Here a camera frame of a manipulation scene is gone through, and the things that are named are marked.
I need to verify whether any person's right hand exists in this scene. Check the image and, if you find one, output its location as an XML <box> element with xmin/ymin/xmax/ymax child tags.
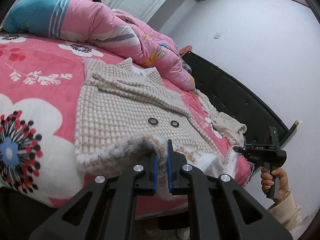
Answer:
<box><xmin>260</xmin><ymin>166</ymin><xmax>290</xmax><ymax>201</ymax></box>

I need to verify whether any black tufted headboard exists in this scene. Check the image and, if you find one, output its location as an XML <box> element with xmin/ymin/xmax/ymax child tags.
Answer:
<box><xmin>182</xmin><ymin>52</ymin><xmax>291</xmax><ymax>146</ymax></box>

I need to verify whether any pink and blue quilt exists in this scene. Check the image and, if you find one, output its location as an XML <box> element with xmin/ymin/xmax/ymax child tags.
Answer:
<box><xmin>3</xmin><ymin>0</ymin><xmax>195</xmax><ymax>91</ymax></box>

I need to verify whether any orange cloth on headboard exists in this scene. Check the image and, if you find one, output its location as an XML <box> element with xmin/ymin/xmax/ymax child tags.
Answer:
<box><xmin>179</xmin><ymin>45</ymin><xmax>193</xmax><ymax>57</ymax></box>

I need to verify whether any cream right sleeve forearm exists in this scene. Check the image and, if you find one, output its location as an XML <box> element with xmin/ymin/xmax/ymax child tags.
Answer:
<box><xmin>268</xmin><ymin>191</ymin><xmax>303</xmax><ymax>231</ymax></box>

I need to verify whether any white wall socket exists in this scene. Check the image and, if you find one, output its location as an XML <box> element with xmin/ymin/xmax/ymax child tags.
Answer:
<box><xmin>214</xmin><ymin>33</ymin><xmax>221</xmax><ymax>39</ymax></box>

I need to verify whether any cream fuzzy garment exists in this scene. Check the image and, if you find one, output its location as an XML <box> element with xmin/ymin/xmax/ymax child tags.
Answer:
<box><xmin>196</xmin><ymin>89</ymin><xmax>247</xmax><ymax>146</ymax></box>

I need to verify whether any beige white checked knit coat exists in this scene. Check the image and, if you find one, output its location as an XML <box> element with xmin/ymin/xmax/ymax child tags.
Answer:
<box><xmin>75</xmin><ymin>59</ymin><xmax>238</xmax><ymax>199</ymax></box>

